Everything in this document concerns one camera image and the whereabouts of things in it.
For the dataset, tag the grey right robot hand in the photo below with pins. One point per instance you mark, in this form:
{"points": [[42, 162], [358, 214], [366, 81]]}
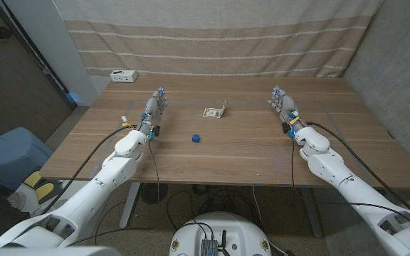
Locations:
{"points": [[286, 106]]}

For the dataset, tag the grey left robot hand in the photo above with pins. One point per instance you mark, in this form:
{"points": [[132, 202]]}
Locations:
{"points": [[152, 110]]}

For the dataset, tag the one dollar bill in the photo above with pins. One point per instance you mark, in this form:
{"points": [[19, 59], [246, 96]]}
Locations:
{"points": [[213, 113]]}

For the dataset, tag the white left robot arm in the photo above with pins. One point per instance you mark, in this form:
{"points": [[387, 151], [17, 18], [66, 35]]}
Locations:
{"points": [[112, 174]]}

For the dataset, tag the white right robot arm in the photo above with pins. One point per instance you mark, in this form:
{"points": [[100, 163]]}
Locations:
{"points": [[336, 170]]}

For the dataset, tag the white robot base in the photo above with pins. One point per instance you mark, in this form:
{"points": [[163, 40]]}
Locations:
{"points": [[233, 227]]}

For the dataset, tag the white power strip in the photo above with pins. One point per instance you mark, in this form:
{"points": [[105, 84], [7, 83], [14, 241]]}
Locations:
{"points": [[123, 75]]}

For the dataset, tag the small blue cube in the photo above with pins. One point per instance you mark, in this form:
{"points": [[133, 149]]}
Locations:
{"points": [[195, 138]]}

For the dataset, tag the round black floor fan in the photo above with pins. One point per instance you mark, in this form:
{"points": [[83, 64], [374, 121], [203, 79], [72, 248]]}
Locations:
{"points": [[153, 193]]}

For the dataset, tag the beige striped curtain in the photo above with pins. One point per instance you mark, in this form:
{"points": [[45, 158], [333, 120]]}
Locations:
{"points": [[219, 35]]}

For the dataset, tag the white table leg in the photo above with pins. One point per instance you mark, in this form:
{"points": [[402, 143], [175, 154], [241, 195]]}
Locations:
{"points": [[130, 206]]}

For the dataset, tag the grey table leg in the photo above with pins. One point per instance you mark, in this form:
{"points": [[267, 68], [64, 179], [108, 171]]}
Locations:
{"points": [[311, 213]]}

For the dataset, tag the white pillar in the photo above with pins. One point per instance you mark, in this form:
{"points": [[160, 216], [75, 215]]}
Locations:
{"points": [[55, 46]]}

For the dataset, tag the yellow and black item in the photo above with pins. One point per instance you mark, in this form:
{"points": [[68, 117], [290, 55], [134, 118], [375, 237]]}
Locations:
{"points": [[45, 190]]}

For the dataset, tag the grey electronics box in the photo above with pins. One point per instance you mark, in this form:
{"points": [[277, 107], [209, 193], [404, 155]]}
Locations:
{"points": [[208, 247]]}

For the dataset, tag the white robot torso edge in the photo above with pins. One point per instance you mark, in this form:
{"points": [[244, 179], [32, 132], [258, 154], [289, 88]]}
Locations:
{"points": [[48, 251]]}

